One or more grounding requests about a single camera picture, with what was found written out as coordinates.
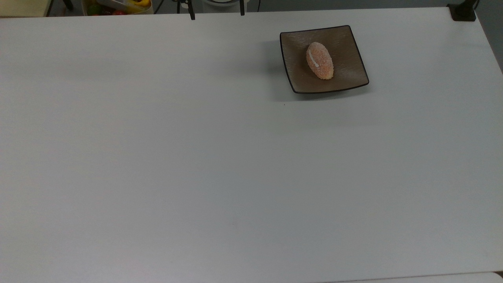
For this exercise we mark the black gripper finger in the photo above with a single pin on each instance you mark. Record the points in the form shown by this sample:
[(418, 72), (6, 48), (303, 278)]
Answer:
[(242, 8), (191, 11)]

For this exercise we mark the orange sugared bread roll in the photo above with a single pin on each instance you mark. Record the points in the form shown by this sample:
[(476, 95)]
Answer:
[(320, 61)]

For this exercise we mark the brown square ceramic plate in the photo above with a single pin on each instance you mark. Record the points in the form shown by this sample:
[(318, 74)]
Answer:
[(342, 67)]

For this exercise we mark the beige box of toy food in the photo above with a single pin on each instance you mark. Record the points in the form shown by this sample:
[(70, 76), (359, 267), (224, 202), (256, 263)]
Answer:
[(147, 11)]

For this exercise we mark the yellow toy pepper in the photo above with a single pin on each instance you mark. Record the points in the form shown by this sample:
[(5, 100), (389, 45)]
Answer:
[(141, 3)]

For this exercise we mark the green toy vegetable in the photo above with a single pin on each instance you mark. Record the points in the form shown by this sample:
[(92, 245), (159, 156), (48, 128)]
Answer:
[(94, 9)]

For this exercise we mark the black furniture leg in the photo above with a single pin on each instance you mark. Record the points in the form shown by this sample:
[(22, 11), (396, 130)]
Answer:
[(67, 4)]

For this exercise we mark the pale yellow side table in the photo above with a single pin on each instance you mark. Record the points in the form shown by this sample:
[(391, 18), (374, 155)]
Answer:
[(23, 8)]

